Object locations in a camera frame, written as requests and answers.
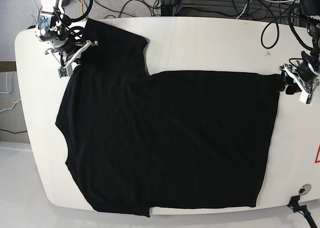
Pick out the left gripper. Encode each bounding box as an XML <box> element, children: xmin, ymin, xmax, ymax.
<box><xmin>277</xmin><ymin>59</ymin><xmax>320</xmax><ymax>95</ymax></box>

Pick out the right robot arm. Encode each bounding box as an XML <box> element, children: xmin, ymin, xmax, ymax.
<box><xmin>35</xmin><ymin>0</ymin><xmax>98</xmax><ymax>72</ymax></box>

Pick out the white cable on floor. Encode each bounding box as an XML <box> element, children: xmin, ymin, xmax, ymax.
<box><xmin>0</xmin><ymin>72</ymin><xmax>13</xmax><ymax>95</ymax></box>

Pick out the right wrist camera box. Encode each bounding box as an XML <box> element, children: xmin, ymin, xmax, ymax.
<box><xmin>58</xmin><ymin>66</ymin><xmax>73</xmax><ymax>78</ymax></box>

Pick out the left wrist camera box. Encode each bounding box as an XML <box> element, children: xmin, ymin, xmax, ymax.
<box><xmin>299</xmin><ymin>91</ymin><xmax>314</xmax><ymax>105</ymax></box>

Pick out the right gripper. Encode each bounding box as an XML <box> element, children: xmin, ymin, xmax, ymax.
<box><xmin>43</xmin><ymin>36</ymin><xmax>98</xmax><ymax>68</ymax></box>

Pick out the black T-shirt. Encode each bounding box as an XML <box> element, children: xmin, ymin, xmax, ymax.
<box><xmin>55</xmin><ymin>20</ymin><xmax>282</xmax><ymax>217</ymax></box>

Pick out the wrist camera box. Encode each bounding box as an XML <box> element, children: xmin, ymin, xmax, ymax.
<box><xmin>299</xmin><ymin>91</ymin><xmax>314</xmax><ymax>105</ymax></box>
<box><xmin>58</xmin><ymin>66</ymin><xmax>73</xmax><ymax>78</ymax></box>

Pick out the red warning triangle sticker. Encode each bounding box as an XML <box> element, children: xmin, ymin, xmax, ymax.
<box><xmin>314</xmin><ymin>146</ymin><xmax>320</xmax><ymax>163</ymax></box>

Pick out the silver table grommet right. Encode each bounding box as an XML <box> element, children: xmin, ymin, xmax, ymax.
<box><xmin>298</xmin><ymin>184</ymin><xmax>312</xmax><ymax>195</ymax></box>

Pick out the black clamp with cable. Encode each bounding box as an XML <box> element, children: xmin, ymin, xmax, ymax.
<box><xmin>287</xmin><ymin>195</ymin><xmax>318</xmax><ymax>228</ymax></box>

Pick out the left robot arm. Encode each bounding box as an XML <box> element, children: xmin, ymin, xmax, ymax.
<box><xmin>287</xmin><ymin>0</ymin><xmax>320</xmax><ymax>94</ymax></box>

